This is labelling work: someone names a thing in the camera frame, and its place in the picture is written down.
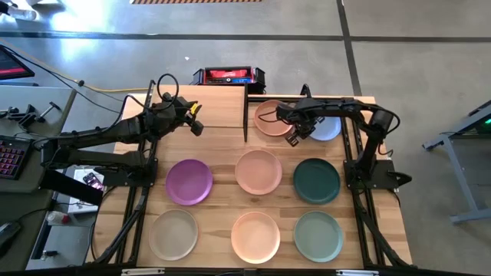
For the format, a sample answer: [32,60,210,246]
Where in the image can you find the black aluminium rig frame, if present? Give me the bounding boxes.
[86,83,414,276]

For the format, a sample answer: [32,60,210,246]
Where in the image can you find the red and black toolbox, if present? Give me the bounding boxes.
[191,65,267,95]

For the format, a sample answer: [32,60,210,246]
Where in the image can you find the black flat bar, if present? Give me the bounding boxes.
[39,169,104,207]

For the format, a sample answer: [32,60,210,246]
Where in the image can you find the pale peach plate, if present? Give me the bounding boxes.
[230,211,282,265]

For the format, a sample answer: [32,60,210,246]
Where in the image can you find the sage green plate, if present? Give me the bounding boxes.
[293,210,344,264]

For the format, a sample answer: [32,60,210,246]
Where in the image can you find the black computer monitor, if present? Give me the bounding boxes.
[0,44,35,81]

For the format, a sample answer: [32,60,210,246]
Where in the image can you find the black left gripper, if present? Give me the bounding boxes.
[173,97,205,137]

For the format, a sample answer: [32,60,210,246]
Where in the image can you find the plastic bottle red cap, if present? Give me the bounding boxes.
[45,210,72,226]

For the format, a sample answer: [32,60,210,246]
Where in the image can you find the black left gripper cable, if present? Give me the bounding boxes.
[156,72,180,104]

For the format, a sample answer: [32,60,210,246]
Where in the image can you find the salmon pink plate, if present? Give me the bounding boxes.
[234,149,283,196]

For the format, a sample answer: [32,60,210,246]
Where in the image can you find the light blue plate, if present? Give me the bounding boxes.
[308,117,342,142]

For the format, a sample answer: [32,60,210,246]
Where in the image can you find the purple plate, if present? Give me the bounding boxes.
[165,158,214,207]

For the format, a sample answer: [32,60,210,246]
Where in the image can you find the clear plastic bottle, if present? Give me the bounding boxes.
[0,2,38,21]

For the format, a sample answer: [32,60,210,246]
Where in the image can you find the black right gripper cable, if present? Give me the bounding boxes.
[257,108,283,124]

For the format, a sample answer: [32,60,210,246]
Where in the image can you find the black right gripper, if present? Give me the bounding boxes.
[285,109,319,148]

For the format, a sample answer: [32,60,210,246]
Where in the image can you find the backlit black keyboard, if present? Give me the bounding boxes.
[0,134,34,181]

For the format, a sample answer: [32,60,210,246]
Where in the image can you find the beige plate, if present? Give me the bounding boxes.
[148,209,199,262]

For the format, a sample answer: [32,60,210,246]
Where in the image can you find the silver metal bracket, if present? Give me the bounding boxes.
[121,268,166,276]
[336,269,380,276]

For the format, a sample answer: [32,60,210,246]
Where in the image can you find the black floor cable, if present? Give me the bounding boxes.
[0,44,127,115]

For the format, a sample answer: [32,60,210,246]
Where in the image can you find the grey metal table frame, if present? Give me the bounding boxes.
[421,99,491,225]

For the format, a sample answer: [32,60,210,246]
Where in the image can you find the black computer mouse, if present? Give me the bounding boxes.
[0,221,22,250]

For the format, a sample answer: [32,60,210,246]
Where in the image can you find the black smartphone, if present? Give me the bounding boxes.
[82,172,105,192]

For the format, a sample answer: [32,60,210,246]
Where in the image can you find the dark green plate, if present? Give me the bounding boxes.
[292,157,341,205]

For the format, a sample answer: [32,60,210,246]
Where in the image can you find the black desk clamp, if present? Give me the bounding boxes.
[0,101,61,130]

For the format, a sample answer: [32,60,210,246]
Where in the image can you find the terracotta plate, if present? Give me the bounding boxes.
[253,99,295,137]

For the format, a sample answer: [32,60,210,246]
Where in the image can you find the white box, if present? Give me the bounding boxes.
[68,168,107,215]

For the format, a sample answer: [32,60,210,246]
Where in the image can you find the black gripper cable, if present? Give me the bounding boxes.
[156,72,180,104]
[257,108,283,124]

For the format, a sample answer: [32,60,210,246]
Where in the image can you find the grey desk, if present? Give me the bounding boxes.
[0,84,77,276]

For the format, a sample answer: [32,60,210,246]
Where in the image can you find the yellow floor cable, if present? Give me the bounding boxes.
[0,38,151,94]

